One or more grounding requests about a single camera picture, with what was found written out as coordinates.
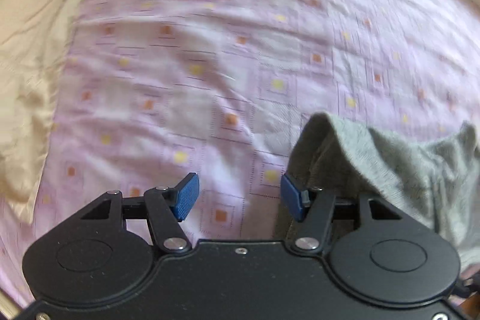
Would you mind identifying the grey knit pants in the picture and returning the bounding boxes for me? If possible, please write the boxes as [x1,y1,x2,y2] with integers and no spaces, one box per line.
[286,113,479,270]

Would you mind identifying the pink patterned bed sheet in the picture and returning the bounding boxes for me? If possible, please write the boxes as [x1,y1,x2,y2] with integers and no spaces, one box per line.
[1,0,479,306]

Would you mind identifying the beige quilt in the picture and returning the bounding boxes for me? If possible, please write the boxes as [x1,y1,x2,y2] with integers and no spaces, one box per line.
[1,0,81,223]

